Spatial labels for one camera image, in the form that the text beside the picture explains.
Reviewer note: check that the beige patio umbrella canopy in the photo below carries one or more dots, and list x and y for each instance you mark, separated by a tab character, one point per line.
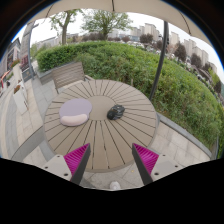
157	8

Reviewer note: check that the black computer mouse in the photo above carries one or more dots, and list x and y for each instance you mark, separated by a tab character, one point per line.
115	112

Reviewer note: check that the green hedge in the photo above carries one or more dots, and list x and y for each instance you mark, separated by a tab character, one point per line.
180	96

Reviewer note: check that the black umbrella pole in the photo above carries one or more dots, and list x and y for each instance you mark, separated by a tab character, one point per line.
161	59

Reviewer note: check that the round slatted wooden table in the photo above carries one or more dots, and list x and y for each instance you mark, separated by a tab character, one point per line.
110	140

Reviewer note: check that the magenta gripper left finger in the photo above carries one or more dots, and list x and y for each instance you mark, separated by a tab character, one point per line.
77	161

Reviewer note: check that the wooden slatted chair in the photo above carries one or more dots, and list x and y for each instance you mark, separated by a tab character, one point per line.
68	73

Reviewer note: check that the white shoe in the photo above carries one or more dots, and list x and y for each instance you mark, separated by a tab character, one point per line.
115	185

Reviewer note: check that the white planter box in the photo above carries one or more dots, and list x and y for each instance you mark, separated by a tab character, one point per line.
20	97

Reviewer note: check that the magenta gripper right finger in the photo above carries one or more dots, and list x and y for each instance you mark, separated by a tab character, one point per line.
145	160

